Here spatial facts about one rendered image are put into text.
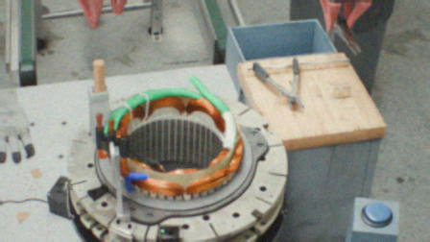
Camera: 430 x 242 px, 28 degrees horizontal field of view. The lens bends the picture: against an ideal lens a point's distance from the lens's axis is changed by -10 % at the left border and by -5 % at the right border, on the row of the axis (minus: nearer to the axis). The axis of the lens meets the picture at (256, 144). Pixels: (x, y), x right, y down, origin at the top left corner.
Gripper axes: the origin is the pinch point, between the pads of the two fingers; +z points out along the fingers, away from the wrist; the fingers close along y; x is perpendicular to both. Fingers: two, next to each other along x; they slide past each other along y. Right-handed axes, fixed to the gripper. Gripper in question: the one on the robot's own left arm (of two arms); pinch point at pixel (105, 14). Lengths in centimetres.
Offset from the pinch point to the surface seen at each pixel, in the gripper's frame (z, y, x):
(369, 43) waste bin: 103, -144, -50
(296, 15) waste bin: 99, -132, -72
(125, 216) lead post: 19.9, 10.3, 15.3
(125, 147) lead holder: 9.5, 8.4, 14.2
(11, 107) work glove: 51, -9, -49
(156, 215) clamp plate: 20.6, 6.5, 17.7
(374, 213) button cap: 27.0, -19.9, 34.7
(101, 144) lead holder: 10.3, 9.9, 10.9
